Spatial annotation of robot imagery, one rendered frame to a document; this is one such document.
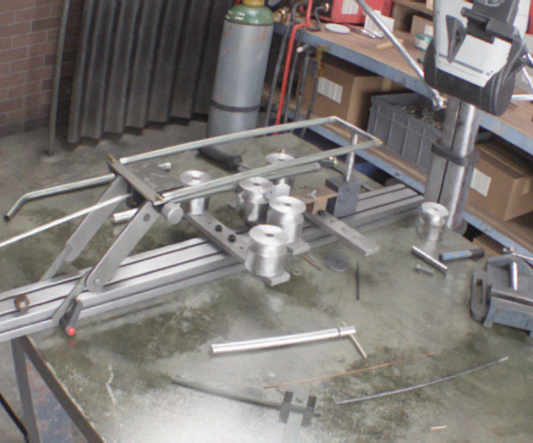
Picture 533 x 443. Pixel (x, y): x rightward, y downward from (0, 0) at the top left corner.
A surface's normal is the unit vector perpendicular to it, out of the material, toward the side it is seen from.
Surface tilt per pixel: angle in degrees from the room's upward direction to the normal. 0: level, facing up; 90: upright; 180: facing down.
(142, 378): 0
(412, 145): 90
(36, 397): 90
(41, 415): 90
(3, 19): 90
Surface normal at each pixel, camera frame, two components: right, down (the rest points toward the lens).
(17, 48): 0.65, 0.45
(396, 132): -0.75, 0.22
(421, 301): 0.15, -0.87
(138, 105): -0.20, 0.44
